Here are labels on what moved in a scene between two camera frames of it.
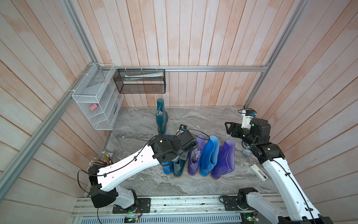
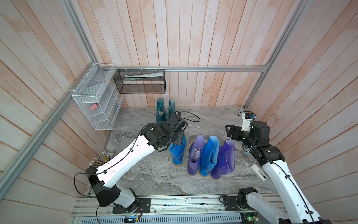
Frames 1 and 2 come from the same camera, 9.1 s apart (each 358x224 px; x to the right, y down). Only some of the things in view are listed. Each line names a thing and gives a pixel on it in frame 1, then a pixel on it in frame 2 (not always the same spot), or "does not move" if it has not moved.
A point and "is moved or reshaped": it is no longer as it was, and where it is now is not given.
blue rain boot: [210, 155] does not move
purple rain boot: [225, 162] does not move
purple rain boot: [195, 155] does not move
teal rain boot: [178, 164] -> [171, 108]
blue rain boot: [168, 168] is moved or reshaped
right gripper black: [234, 126] does not move
